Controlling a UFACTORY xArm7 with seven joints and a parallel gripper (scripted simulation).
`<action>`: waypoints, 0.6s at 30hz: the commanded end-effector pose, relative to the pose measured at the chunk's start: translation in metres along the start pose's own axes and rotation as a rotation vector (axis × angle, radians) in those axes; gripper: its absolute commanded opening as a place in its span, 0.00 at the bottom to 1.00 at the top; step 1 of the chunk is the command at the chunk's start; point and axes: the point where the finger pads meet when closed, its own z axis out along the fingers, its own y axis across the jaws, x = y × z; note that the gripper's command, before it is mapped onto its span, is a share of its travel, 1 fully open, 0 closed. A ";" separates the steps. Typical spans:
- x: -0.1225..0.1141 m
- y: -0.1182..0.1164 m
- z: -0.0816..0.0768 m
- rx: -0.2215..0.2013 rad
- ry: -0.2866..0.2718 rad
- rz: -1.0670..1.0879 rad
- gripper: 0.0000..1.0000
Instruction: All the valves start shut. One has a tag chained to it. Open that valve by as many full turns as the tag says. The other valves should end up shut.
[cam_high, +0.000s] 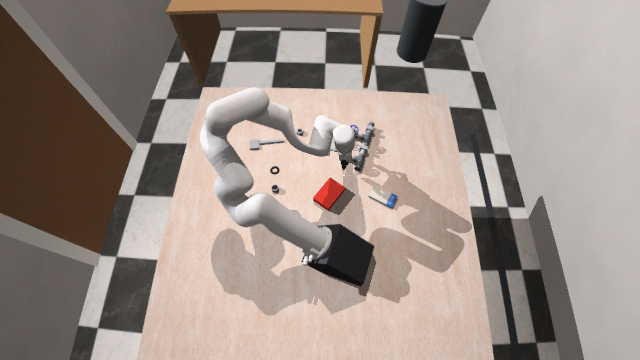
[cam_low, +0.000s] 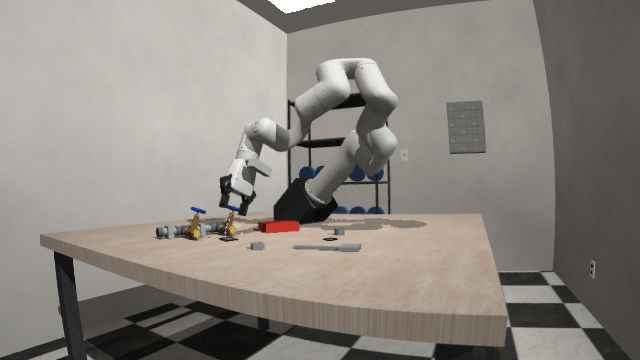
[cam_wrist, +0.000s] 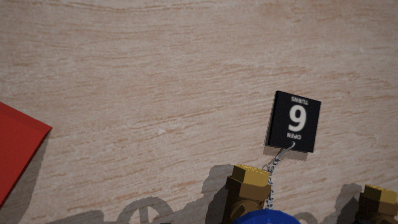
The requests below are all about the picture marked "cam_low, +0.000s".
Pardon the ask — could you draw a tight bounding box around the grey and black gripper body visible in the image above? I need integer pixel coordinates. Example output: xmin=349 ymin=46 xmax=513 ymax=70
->
xmin=225 ymin=158 xmax=256 ymax=197

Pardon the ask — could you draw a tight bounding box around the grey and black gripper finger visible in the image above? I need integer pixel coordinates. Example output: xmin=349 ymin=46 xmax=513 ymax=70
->
xmin=238 ymin=189 xmax=256 ymax=216
xmin=219 ymin=174 xmax=233 ymax=208

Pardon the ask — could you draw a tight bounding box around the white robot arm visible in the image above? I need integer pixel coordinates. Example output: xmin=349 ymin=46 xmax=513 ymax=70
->
xmin=235 ymin=58 xmax=398 ymax=205

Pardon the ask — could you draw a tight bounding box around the grey hex nut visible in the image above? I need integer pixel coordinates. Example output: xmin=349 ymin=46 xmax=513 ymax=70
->
xmin=251 ymin=242 xmax=265 ymax=251

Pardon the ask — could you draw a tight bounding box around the grey pipe manifold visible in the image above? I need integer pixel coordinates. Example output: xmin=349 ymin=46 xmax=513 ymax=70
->
xmin=156 ymin=205 xmax=240 ymax=239

